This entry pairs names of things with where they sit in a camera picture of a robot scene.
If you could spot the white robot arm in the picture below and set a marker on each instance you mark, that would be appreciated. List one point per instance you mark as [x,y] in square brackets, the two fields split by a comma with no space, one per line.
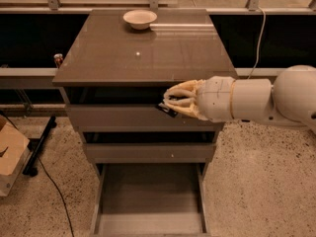
[289,101]

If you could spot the white ceramic bowl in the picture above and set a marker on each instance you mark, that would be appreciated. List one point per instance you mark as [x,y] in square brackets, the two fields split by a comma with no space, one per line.
[140,19]

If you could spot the cardboard box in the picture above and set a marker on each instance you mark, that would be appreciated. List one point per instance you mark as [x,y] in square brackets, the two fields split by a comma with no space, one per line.
[13,154]

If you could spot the black stand leg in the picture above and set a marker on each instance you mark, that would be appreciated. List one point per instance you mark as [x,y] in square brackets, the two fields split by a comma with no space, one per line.
[36,145]

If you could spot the grey middle drawer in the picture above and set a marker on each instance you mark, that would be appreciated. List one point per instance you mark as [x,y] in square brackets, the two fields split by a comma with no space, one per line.
[149,153]

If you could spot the grey drawer cabinet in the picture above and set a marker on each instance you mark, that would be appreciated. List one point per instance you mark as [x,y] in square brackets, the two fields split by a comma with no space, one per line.
[112,64]

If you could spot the grey open bottom drawer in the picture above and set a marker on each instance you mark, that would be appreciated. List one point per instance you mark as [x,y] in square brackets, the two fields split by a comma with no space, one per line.
[150,200]

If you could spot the red soda can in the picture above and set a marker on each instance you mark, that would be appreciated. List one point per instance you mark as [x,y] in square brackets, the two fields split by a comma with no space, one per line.
[58,59]

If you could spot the grey top drawer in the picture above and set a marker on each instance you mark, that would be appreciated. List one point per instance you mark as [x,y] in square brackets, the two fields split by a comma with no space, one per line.
[89,118]

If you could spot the black rxbar blueberry wrapper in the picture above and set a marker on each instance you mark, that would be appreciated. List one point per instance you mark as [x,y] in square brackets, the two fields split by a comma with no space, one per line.
[163,108]

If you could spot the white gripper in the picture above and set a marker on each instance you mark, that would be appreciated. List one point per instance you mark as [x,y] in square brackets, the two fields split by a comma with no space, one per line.
[217,98]

